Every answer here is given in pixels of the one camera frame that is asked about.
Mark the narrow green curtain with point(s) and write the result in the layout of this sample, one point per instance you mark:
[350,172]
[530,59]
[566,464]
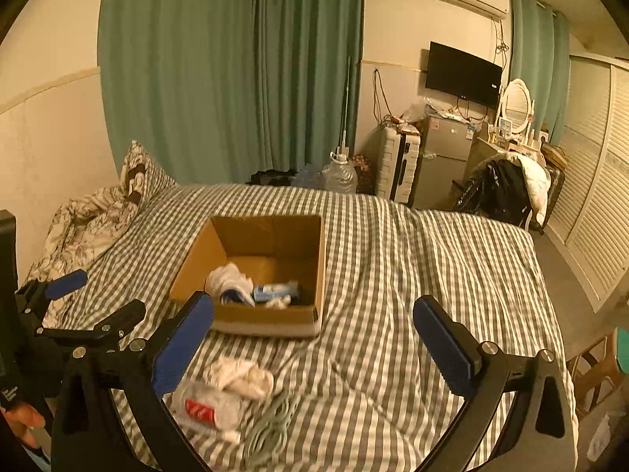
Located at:
[535,49]

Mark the clutter of plastic bags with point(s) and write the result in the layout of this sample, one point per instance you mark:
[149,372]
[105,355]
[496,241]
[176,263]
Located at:
[417,110]

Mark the floral bag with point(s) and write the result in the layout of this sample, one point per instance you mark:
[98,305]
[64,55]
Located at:
[366,172]

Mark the black wall television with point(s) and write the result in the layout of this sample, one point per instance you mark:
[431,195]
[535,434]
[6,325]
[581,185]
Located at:
[462,73]

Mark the black bag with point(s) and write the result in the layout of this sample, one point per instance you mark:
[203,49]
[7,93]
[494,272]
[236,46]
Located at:
[270,178]

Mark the bed with checked sheet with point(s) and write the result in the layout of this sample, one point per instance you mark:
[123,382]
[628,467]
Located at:
[393,265]

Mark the metal pole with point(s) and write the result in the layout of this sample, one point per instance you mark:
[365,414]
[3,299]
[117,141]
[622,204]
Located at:
[346,103]

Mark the checked floral pillow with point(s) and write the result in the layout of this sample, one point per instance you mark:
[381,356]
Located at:
[135,167]

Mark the white oval vanity mirror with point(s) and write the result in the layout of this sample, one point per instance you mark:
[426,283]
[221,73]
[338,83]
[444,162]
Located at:
[517,101]

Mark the blue white packet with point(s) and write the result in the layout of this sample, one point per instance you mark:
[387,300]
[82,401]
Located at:
[269,291]

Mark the large clear water jug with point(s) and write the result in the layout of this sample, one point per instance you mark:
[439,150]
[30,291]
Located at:
[340,177]

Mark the wide green curtain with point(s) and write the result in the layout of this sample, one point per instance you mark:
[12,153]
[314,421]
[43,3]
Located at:
[196,59]

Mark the white louvered wardrobe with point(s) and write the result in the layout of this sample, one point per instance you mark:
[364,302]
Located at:
[594,167]

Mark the silver refrigerator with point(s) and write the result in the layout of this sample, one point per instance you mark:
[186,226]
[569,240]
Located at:
[444,157]

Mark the person's left hand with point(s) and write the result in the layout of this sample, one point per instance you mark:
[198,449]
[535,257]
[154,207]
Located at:
[24,418]

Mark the small clear plastic bottle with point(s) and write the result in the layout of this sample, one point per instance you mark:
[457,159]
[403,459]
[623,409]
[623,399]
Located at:
[309,177]

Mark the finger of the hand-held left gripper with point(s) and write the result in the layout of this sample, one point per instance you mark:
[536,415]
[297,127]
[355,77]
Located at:
[123,317]
[66,282]

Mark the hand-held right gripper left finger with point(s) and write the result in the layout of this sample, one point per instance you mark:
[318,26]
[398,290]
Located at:
[181,346]

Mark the cream dressing table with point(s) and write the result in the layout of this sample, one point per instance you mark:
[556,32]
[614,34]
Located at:
[484,150]

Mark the floral quilt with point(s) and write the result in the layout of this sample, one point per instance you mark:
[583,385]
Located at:
[83,221]

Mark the white plastic bag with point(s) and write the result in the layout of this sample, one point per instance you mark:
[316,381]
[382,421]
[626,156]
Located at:
[599,435]

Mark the crumpled white tissue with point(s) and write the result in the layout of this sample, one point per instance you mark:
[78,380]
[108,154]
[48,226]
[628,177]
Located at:
[279,303]

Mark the brown cardboard box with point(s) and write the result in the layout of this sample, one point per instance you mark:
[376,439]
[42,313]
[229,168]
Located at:
[275,236]

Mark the dark suitcase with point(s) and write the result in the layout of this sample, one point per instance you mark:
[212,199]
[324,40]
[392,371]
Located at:
[555,196]

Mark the white sock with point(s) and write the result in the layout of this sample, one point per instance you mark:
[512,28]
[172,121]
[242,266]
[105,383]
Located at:
[228,276]
[241,376]

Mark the white suitcase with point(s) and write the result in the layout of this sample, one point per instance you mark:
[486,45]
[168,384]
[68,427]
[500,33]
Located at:
[390,162]

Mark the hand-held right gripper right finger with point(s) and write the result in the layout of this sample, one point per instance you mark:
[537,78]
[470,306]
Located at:
[442,349]

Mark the white jacket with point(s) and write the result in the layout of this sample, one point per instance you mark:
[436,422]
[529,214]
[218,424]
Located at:
[538,182]

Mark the wooden stool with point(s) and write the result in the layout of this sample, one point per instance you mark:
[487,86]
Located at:
[597,361]

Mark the grey-green knitted sock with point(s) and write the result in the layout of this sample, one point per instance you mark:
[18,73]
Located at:
[270,427]

